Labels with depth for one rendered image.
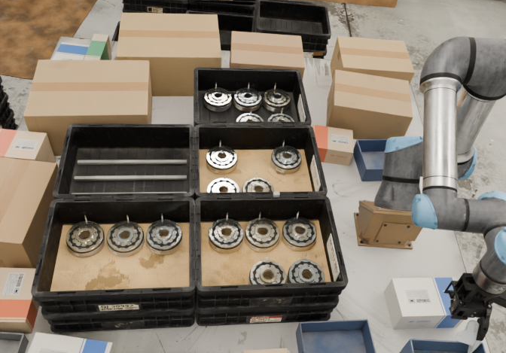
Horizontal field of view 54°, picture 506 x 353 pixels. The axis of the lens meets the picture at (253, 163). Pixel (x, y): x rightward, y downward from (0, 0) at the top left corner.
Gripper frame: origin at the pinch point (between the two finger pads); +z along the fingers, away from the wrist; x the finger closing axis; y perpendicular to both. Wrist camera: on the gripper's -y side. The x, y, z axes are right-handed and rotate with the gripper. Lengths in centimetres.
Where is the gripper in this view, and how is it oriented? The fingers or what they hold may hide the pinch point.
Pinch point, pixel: (462, 324)
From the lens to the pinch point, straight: 141.1
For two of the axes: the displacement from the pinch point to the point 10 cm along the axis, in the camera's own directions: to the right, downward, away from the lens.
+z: -0.9, 7.1, 7.0
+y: -10.0, -0.9, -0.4
